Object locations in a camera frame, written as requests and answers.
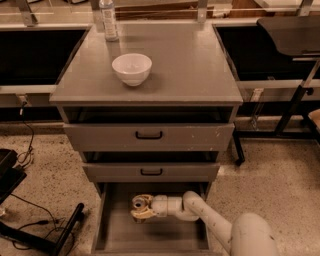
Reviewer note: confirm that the grey drawer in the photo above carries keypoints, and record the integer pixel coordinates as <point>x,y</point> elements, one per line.
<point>119,235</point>
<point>149,137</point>
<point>151,172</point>

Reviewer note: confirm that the grey drawer cabinet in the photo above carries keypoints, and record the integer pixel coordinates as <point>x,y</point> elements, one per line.
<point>151,111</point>

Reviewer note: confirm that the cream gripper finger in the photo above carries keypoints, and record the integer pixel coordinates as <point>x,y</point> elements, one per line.
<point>142,214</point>
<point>144,198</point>

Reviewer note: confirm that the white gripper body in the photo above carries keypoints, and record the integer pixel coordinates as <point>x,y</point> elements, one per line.
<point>159,205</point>

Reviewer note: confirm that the clear plastic water bottle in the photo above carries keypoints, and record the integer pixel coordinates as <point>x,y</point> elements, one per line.
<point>107,10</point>

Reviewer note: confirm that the white ceramic bowl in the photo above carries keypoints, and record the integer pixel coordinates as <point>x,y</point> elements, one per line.
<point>132,68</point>

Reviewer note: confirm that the grey top drawer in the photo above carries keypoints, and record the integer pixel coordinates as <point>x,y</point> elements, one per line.
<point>149,137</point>

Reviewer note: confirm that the orange soda can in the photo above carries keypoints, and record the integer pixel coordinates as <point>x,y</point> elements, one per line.
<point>140,208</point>

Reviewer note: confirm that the grey middle drawer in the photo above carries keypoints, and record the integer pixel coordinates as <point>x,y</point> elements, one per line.
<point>151,172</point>

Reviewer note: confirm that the black stand base left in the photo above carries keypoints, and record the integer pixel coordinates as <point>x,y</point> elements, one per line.
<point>28,214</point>

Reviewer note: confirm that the grey bottom drawer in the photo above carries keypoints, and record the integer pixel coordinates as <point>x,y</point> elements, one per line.
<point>119,235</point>

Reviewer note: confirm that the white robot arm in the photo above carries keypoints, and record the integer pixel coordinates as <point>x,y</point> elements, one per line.
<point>248,235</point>

